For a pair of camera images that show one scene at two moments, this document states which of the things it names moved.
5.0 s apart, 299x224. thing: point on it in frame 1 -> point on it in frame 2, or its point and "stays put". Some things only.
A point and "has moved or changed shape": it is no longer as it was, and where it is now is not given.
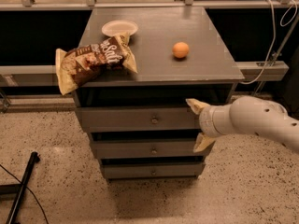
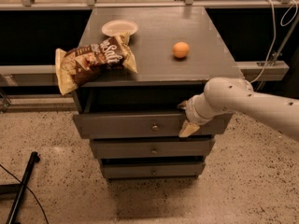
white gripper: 206,122 -> 192,113
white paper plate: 115,27 stays put
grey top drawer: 137,119 has moved or changed shape
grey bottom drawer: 153,171 stays put
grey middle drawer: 147,149 stays put
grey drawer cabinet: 141,123 stays put
